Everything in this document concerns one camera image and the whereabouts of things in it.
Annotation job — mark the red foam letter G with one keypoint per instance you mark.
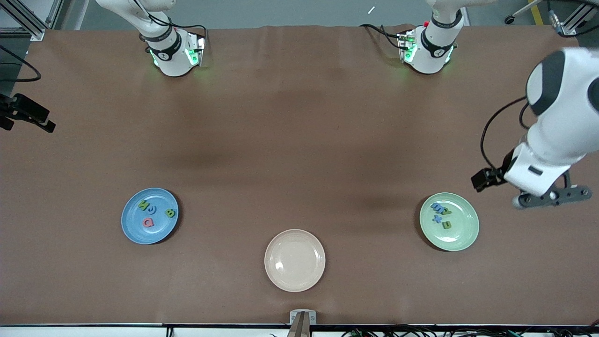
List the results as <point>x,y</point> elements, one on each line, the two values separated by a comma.
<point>145,223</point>

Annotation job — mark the aluminium frame profile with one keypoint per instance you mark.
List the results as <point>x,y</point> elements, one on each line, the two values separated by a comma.
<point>567,28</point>
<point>54,14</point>
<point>35,30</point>

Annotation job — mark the white pole with caster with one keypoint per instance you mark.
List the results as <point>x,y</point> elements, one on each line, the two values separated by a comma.
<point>508,19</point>

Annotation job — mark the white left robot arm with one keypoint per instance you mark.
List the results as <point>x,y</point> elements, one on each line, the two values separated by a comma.
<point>566,93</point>

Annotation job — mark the blue foam letter m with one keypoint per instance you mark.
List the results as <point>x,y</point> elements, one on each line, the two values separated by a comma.
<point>437,207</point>

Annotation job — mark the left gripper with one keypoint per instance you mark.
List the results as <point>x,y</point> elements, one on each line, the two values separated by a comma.
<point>492,176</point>

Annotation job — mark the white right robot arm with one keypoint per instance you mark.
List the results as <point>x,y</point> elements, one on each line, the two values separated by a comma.
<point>171,56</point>

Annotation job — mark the blue plate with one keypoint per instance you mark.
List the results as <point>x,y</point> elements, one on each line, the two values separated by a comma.
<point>149,234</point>

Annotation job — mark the yellow floor tape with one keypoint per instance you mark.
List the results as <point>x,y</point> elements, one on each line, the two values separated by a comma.
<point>537,16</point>

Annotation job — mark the beige plate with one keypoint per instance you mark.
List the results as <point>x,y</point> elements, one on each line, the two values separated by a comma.
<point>295,260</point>

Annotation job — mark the green plate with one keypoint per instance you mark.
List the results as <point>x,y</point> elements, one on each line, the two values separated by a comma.
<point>461,234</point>

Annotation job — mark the green foam letter B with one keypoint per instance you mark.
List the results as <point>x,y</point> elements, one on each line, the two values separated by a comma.
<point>171,213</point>

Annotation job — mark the green foam letter N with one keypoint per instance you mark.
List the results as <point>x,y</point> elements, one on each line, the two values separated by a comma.
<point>143,205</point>

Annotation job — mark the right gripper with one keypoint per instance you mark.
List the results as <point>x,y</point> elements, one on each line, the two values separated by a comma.
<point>22,108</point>

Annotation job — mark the aluminium camera mast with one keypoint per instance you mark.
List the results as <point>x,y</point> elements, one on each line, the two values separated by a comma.
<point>299,327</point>

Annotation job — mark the grey metal bracket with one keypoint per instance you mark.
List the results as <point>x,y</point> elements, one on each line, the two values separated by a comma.
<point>293,318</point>

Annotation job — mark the brown table mat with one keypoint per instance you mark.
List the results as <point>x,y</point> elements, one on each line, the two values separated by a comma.
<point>299,117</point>

